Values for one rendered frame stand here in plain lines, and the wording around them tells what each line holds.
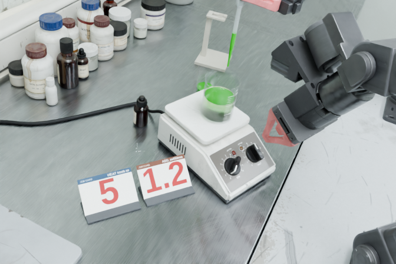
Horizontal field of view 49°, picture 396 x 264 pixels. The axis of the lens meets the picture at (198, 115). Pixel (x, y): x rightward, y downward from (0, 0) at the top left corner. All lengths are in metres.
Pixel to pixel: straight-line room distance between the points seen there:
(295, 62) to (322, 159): 0.32
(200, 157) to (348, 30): 0.32
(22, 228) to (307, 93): 0.46
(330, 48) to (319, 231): 0.32
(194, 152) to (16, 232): 0.31
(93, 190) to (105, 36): 0.43
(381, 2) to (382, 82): 1.61
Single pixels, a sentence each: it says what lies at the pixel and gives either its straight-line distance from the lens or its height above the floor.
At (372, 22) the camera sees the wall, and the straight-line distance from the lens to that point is 2.18.
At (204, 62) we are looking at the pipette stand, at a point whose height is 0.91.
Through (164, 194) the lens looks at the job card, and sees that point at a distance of 0.77.
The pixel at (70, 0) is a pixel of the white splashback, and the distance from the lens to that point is 1.15.
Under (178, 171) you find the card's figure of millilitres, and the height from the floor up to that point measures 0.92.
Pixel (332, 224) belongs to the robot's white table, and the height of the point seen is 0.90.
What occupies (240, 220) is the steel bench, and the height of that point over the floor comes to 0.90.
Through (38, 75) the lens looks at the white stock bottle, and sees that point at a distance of 0.93.
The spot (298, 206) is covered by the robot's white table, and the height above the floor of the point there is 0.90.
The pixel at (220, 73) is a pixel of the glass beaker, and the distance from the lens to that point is 0.79.
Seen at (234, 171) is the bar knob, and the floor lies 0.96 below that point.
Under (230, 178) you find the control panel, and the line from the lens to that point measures 0.76.
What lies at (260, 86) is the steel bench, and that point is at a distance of 1.07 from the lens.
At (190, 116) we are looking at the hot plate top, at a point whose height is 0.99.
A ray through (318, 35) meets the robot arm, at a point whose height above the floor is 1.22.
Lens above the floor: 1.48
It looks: 38 degrees down
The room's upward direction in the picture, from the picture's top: 10 degrees clockwise
